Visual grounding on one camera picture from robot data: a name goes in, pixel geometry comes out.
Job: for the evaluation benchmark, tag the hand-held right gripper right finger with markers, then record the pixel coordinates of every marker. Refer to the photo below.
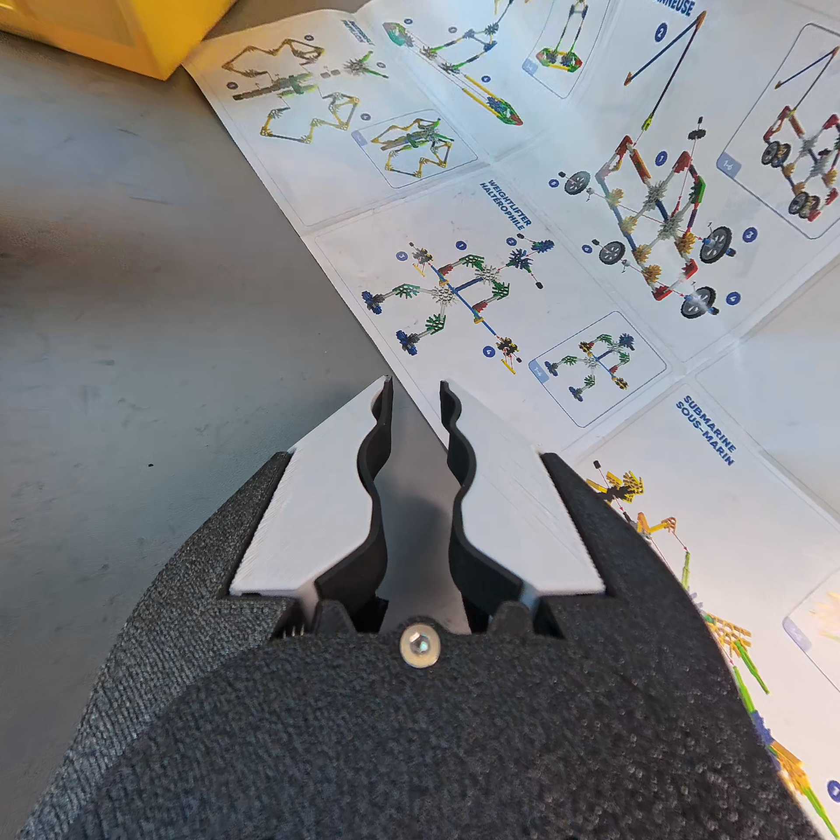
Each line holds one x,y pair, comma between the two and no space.
532,525

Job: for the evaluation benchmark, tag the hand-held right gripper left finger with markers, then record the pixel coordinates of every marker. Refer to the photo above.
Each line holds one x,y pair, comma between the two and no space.
309,525

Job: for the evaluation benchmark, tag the yellow bin with toy pieces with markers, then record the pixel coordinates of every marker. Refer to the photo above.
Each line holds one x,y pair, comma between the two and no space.
118,26

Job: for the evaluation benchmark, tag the toy instruction poster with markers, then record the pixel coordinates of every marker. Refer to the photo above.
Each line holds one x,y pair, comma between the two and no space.
551,158

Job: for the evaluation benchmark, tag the grey desk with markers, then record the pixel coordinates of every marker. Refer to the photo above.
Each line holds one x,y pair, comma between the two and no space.
131,328

